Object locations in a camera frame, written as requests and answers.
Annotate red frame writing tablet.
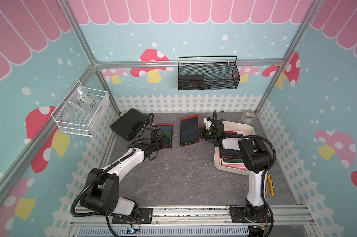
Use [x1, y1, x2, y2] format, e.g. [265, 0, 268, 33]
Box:
[156, 123, 173, 148]

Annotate white plastic storage box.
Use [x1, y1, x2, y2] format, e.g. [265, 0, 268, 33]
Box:
[213, 121, 255, 175]

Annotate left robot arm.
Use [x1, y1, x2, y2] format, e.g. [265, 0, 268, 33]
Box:
[70, 113, 171, 223]

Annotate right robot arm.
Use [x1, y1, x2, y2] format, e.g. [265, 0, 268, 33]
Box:
[196, 113, 276, 223]

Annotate black box in basket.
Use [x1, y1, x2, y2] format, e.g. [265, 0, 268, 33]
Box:
[177, 75, 205, 90]

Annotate black plastic tool case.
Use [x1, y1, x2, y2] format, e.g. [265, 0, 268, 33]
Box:
[110, 109, 150, 141]

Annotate clear tape roll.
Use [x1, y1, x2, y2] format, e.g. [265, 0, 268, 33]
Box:
[241, 111, 257, 123]

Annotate clear plastic bag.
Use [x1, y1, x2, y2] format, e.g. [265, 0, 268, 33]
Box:
[61, 86, 101, 125]

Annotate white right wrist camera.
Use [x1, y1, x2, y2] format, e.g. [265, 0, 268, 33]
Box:
[203, 117, 213, 130]

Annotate black mesh wall basket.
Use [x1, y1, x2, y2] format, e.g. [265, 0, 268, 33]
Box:
[177, 55, 241, 90]

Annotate yellow handled pliers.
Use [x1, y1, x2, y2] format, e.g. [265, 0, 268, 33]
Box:
[263, 173, 275, 197]

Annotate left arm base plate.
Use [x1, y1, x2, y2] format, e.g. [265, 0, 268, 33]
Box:
[111, 208, 153, 224]

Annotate white wire wall basket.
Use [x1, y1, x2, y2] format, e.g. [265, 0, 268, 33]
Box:
[51, 81, 110, 137]

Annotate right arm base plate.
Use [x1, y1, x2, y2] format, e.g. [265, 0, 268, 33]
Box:
[228, 205, 272, 224]

